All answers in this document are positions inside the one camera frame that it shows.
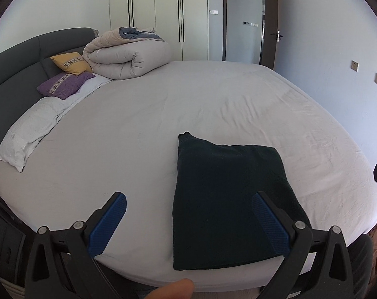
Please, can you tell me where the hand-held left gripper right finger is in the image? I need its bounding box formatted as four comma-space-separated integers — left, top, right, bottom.
252, 191, 354, 299

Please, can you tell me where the yellow cushion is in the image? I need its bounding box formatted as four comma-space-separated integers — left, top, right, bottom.
50, 52, 93, 76

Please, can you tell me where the grey padded headboard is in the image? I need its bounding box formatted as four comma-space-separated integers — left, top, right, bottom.
0, 27, 99, 169

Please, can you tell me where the purple cushion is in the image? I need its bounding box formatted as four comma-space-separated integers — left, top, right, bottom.
37, 72, 96, 100

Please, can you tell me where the person's left hand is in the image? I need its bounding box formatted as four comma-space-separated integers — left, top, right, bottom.
144, 279, 195, 299

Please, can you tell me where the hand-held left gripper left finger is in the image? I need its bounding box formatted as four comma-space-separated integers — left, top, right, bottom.
24, 191, 127, 299

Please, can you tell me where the person's grey trouser leg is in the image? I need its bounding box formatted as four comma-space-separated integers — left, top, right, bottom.
344, 233, 376, 299

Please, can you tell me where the dark green sweater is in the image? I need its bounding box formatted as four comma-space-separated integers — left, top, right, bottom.
172, 132, 312, 271

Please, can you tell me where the folded beige duvet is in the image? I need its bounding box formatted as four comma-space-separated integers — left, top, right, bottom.
83, 27, 172, 80

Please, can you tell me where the white wardrobe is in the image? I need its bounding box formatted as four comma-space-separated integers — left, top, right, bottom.
109, 0, 209, 62

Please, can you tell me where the bed with white sheet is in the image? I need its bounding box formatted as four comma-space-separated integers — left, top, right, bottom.
0, 60, 377, 293

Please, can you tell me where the dark door frame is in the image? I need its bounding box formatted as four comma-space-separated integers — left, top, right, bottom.
222, 0, 267, 66

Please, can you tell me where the white pillow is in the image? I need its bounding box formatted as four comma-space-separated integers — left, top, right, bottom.
0, 76, 114, 173

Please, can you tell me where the brown door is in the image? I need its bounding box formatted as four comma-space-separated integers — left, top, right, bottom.
265, 0, 284, 71

